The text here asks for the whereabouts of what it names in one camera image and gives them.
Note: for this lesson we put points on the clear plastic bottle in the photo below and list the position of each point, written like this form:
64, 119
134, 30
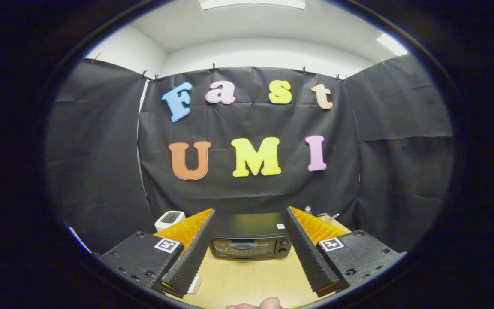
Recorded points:
308, 210

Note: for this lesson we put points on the long ceiling light panel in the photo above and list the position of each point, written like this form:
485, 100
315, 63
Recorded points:
251, 3

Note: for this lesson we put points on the small ceiling light panel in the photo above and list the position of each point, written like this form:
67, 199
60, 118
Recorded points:
390, 44

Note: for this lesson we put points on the white toaster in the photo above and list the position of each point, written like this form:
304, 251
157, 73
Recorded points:
169, 219

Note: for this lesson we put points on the black backdrop cloth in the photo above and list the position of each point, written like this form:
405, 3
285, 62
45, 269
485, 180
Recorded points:
251, 120

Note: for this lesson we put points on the black toaster oven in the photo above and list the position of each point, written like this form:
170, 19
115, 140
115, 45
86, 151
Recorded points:
249, 227

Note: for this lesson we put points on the row of black cloth clips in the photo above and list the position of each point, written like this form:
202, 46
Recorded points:
214, 67

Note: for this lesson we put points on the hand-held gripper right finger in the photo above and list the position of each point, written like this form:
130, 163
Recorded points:
307, 255

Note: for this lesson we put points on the white plate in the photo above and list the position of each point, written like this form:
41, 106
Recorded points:
195, 285

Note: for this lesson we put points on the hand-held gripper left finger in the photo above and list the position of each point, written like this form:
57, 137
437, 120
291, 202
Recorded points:
193, 257

